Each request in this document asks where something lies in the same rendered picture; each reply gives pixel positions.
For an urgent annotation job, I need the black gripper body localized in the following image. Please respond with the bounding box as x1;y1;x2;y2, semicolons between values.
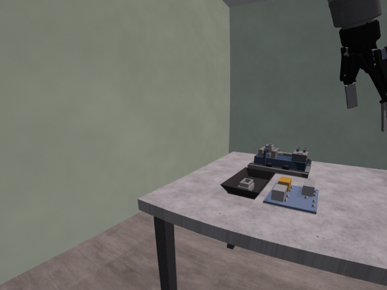
339;19;381;66

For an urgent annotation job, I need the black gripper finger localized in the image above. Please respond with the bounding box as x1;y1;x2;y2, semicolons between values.
340;47;360;109
356;47;387;132

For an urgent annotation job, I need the orange rectangular block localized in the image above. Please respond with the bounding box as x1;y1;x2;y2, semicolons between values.
278;176;291;192

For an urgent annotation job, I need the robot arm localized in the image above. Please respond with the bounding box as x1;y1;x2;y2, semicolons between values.
328;0;382;30

